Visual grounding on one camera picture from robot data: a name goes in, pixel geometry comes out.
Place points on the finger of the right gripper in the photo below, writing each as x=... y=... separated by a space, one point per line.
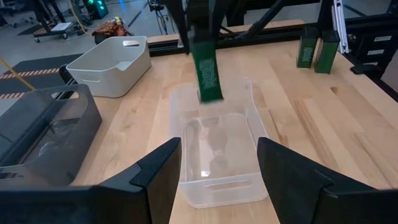
x=183 y=28
x=221 y=15

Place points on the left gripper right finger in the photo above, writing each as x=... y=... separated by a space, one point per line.
x=295 y=186

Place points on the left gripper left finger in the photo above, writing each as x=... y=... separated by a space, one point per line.
x=140 y=193

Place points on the green spice tin black lid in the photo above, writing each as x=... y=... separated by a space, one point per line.
x=206 y=74

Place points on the black tins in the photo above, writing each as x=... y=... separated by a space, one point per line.
x=306 y=51

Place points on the dark tea boxes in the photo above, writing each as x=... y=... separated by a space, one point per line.
x=326 y=54

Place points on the orange cloth bundle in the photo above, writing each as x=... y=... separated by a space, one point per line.
x=110 y=29

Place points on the white plastic bin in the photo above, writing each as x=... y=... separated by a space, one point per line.
x=118 y=77

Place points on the clear plastic bin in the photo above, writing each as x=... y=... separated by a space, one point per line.
x=224 y=140

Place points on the dark device green lights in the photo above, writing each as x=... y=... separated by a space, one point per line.
x=98 y=7

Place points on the dark grey translucent bin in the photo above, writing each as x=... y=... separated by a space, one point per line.
x=62 y=124

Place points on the silver aluminium extrusion bar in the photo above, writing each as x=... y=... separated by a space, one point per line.
x=339 y=25

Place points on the low black wheeled cart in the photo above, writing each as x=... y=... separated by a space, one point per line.
x=59 y=29

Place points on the black mat hazard stripes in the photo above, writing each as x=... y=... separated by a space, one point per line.
x=40 y=67

